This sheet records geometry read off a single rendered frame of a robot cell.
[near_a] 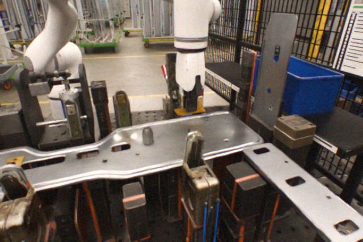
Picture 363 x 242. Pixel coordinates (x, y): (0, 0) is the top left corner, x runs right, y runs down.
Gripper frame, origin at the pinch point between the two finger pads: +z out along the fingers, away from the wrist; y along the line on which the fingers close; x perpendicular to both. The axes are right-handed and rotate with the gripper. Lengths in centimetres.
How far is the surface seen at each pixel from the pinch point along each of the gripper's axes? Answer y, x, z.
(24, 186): 14.9, -39.1, 4.6
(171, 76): -15.1, -0.6, -3.4
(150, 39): -648, 128, 84
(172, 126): -5.8, -3.5, 10.4
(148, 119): -67, 0, 40
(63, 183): 9.0, -34.3, 10.7
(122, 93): -15.5, -17.1, 0.8
